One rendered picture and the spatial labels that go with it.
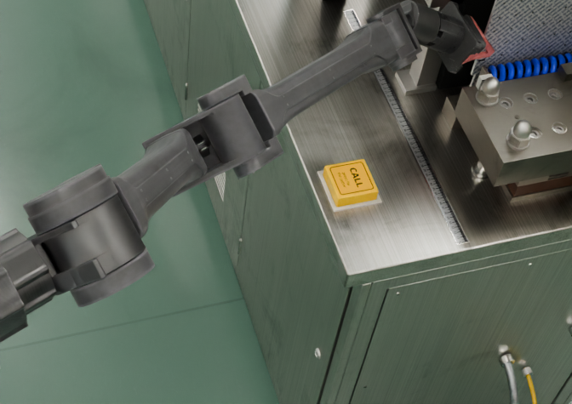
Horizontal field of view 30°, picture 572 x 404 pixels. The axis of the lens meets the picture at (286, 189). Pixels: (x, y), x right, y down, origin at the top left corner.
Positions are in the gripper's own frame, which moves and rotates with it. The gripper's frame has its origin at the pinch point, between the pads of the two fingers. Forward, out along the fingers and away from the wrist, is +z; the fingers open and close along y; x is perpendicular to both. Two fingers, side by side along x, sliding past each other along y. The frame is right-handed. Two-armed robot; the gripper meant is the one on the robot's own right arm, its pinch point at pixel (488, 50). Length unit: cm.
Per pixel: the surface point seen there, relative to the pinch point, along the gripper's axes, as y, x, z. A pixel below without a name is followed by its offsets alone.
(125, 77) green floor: -106, -110, 22
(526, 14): 0.3, 8.7, 0.2
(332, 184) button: 10.3, -26.7, -17.0
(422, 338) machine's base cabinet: 25, -44, 12
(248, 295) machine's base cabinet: -18, -91, 22
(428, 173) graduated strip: 10.0, -19.7, -0.9
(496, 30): 0.3, 4.1, -2.3
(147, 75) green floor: -106, -107, 28
